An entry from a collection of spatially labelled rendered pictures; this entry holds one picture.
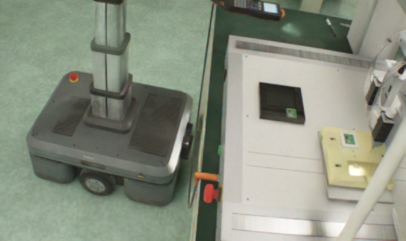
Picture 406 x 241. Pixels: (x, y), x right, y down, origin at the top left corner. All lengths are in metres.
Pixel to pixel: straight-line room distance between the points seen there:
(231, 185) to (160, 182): 0.84
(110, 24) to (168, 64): 1.11
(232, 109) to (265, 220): 0.33
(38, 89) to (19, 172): 0.59
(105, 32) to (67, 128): 0.48
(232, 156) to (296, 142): 0.17
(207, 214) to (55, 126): 1.03
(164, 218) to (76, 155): 0.46
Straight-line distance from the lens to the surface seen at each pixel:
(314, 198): 0.97
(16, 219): 1.94
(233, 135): 1.04
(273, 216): 0.91
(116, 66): 1.67
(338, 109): 1.21
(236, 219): 0.89
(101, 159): 1.76
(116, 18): 1.57
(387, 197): 1.02
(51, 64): 2.67
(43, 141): 1.84
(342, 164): 1.01
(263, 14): 1.45
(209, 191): 0.94
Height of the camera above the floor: 1.58
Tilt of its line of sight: 41 degrees down
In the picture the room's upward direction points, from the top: 10 degrees clockwise
